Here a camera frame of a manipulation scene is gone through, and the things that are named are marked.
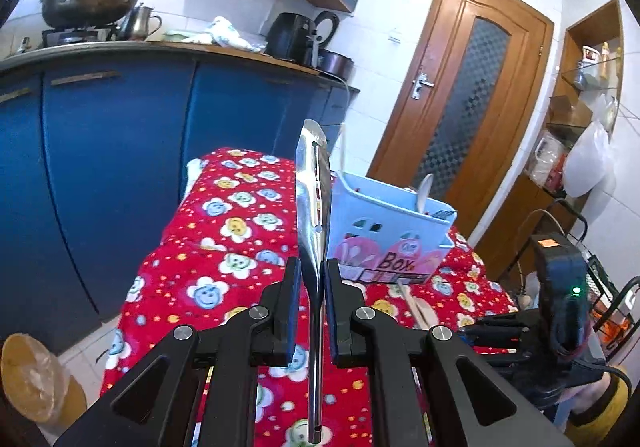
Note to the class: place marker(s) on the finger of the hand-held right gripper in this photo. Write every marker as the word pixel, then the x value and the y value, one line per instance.
pixel 492 332

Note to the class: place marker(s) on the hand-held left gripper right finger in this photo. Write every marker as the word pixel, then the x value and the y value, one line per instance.
pixel 331 312

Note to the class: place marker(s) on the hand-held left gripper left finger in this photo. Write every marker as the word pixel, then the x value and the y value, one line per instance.
pixel 295 312

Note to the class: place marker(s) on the metal slotted spatula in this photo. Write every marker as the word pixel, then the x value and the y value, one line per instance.
pixel 310 207

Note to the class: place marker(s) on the light blue utensil holder box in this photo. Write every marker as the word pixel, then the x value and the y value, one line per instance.
pixel 370 212

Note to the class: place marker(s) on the metal fork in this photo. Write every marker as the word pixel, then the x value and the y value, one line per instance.
pixel 442 215

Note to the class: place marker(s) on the person's right forearm yellow sleeve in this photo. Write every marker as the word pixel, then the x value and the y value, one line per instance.
pixel 617 397

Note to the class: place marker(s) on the red flower printed tablecloth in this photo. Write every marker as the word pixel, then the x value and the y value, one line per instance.
pixel 225 227

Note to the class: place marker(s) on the white plastic bag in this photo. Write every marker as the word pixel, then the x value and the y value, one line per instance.
pixel 587 162

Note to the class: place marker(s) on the clear snack bag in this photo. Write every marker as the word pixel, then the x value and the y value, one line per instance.
pixel 545 159

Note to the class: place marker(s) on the cardboard box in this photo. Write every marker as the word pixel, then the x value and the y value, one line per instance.
pixel 567 111

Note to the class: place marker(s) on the white red packet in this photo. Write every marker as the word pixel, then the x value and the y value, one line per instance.
pixel 589 59

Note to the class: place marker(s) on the yellow bottle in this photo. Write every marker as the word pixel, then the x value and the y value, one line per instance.
pixel 606 57

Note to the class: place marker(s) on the blue lower kitchen cabinets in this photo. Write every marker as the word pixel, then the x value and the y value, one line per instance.
pixel 115 152

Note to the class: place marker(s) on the black rice cooker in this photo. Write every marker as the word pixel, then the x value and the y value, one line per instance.
pixel 335 64

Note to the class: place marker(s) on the wooden door with glass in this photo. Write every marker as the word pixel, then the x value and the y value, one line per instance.
pixel 450 52

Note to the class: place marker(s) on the black air fryer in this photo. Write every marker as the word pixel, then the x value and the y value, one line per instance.
pixel 287 37

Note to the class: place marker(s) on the white patterned cloth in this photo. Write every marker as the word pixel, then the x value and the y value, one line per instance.
pixel 225 32

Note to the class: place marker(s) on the steel kettle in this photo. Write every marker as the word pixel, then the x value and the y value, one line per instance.
pixel 137 24

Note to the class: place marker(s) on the gas stove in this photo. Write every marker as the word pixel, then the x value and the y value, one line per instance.
pixel 75 36

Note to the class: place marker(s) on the wooden wall shelf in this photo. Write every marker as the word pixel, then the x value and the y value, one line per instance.
pixel 520 212

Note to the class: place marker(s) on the white wall switch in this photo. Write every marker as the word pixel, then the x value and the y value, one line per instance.
pixel 395 36

